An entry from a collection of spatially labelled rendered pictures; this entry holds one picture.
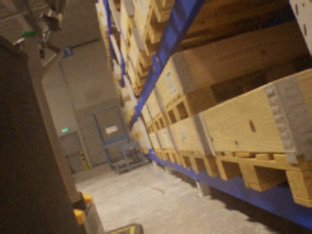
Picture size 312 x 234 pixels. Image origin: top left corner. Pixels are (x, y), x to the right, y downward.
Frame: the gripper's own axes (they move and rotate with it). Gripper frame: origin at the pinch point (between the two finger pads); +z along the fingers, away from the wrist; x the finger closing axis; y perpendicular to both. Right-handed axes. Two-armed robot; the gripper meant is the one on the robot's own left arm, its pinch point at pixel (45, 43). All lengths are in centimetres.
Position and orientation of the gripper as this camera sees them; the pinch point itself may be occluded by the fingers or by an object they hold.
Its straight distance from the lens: 205.7
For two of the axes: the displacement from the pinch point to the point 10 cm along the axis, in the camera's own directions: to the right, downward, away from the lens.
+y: 6.8, 3.0, 6.7
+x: -7.0, -0.2, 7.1
